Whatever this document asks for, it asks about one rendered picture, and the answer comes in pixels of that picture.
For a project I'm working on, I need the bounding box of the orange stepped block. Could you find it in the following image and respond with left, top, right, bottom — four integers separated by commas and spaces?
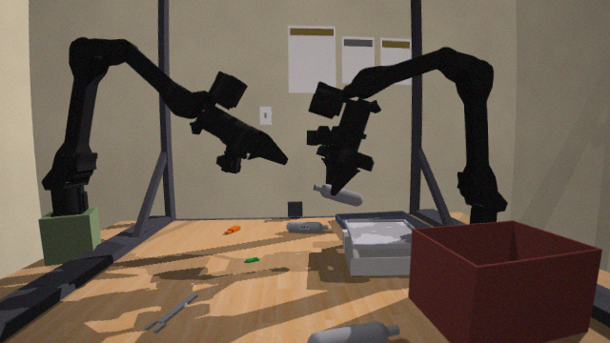
225, 226, 240, 234

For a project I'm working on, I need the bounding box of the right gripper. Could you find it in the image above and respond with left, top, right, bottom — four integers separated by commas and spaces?
218, 115, 288, 165

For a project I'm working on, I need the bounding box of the grey spanner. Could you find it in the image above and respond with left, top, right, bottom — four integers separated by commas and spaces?
144, 293, 197, 333

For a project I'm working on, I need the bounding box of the grey gas cylinder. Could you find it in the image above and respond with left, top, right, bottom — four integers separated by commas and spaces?
314, 184, 363, 207
307, 321, 400, 343
286, 222, 328, 232

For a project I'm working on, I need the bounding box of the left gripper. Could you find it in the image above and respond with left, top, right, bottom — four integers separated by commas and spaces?
316, 122, 374, 196

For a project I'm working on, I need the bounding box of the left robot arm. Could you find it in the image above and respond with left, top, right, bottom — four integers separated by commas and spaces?
307, 47, 507, 224

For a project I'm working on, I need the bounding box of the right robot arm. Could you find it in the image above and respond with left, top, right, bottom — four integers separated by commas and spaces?
42, 37, 248, 217

